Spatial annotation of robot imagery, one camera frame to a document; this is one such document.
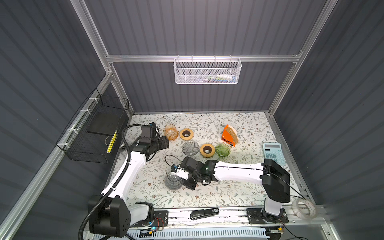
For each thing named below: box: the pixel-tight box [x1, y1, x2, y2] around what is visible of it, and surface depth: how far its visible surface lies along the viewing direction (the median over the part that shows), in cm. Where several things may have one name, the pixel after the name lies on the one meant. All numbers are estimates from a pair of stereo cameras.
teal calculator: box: [263, 143, 288, 166], surface depth 97 cm
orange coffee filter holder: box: [221, 124, 238, 147], surface depth 101 cm
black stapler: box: [190, 207, 220, 220], surface depth 73 cm
